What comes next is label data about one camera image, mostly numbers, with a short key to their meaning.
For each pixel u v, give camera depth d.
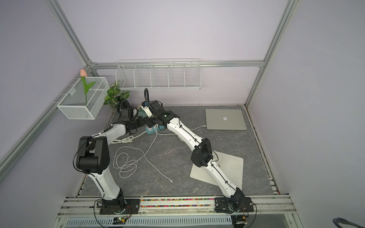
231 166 0.86
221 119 1.13
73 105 0.71
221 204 0.74
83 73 0.83
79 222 0.71
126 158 0.91
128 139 0.99
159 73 0.99
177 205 0.75
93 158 0.50
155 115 0.69
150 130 1.02
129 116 0.78
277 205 0.76
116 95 0.97
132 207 0.74
